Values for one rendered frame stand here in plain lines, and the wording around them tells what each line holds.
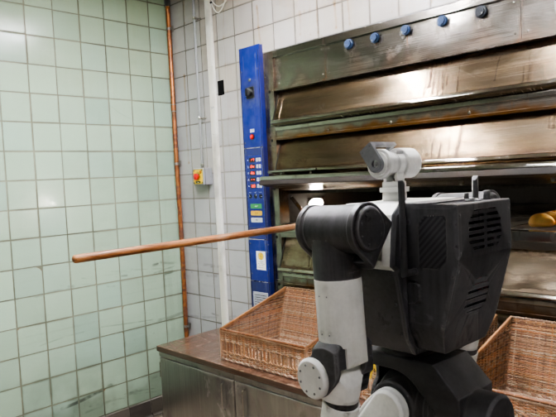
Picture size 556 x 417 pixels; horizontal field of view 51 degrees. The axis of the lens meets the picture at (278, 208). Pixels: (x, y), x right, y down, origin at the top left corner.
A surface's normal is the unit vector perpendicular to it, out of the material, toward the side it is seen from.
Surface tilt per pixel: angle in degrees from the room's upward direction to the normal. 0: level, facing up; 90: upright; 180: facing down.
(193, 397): 90
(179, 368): 91
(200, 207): 90
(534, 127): 70
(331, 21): 90
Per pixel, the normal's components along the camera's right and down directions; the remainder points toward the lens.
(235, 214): -0.70, 0.07
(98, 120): 0.71, 0.00
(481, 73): -0.66, -0.28
